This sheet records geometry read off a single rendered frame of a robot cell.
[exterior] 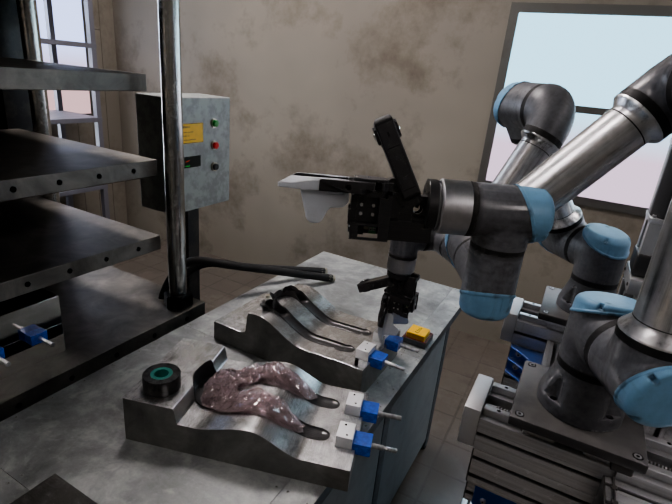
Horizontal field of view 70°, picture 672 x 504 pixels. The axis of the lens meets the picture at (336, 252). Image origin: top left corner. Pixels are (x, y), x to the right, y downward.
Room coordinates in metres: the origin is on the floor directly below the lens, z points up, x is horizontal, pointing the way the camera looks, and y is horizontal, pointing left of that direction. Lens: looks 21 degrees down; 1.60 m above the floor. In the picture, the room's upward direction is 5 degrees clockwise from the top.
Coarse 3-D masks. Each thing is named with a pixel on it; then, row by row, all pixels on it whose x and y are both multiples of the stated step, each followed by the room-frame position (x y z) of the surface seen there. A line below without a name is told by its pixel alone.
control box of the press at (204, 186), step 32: (160, 96) 1.63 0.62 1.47; (192, 96) 1.75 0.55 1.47; (160, 128) 1.63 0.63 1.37; (192, 128) 1.70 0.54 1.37; (224, 128) 1.85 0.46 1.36; (160, 160) 1.64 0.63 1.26; (192, 160) 1.70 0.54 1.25; (224, 160) 1.85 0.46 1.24; (160, 192) 1.64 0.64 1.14; (192, 192) 1.70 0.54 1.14; (224, 192) 1.85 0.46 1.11; (192, 224) 1.76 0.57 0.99; (192, 256) 1.76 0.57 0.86; (192, 288) 1.76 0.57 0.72
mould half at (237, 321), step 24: (312, 288) 1.41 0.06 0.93; (240, 312) 1.34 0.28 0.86; (264, 312) 1.22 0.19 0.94; (336, 312) 1.35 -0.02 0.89; (216, 336) 1.27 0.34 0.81; (240, 336) 1.22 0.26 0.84; (264, 336) 1.18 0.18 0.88; (288, 336) 1.16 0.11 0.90; (336, 336) 1.21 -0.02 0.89; (360, 336) 1.21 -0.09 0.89; (288, 360) 1.15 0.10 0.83; (312, 360) 1.11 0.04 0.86; (336, 360) 1.08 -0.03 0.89; (360, 360) 1.09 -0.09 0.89; (336, 384) 1.07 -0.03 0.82; (360, 384) 1.04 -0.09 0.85
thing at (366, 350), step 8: (360, 344) 1.12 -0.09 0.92; (368, 344) 1.13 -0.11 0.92; (360, 352) 1.10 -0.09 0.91; (368, 352) 1.09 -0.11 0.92; (376, 352) 1.11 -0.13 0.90; (368, 360) 1.09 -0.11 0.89; (376, 360) 1.08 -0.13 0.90; (384, 360) 1.08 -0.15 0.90; (376, 368) 1.08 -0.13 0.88; (400, 368) 1.06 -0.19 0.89
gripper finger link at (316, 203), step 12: (288, 180) 0.61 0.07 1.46; (300, 180) 0.60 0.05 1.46; (312, 180) 0.60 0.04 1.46; (348, 180) 0.61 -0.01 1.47; (312, 192) 0.60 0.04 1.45; (324, 192) 0.61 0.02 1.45; (312, 204) 0.60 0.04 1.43; (324, 204) 0.61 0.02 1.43; (336, 204) 0.61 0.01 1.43; (312, 216) 0.60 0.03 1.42
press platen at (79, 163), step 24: (0, 144) 1.50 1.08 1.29; (24, 144) 1.53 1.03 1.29; (48, 144) 1.57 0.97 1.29; (72, 144) 1.61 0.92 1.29; (0, 168) 1.19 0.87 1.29; (24, 168) 1.22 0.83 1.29; (48, 168) 1.24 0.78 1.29; (72, 168) 1.27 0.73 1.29; (96, 168) 1.30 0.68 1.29; (120, 168) 1.37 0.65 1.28; (144, 168) 1.44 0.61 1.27; (0, 192) 1.08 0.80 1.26; (24, 192) 1.12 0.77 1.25; (48, 192) 1.18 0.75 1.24
